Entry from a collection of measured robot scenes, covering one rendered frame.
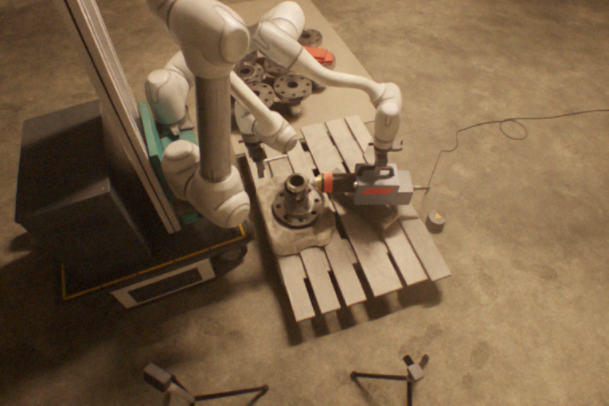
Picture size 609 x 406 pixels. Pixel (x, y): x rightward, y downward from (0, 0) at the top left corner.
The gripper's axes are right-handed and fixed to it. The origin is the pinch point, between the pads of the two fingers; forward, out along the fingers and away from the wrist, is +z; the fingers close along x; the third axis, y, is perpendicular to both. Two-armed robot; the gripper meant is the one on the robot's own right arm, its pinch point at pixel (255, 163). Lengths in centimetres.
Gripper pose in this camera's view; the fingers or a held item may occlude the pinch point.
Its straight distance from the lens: 173.4
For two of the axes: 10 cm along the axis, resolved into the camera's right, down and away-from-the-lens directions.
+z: 0.0, 6.3, 7.8
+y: -9.2, 3.1, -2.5
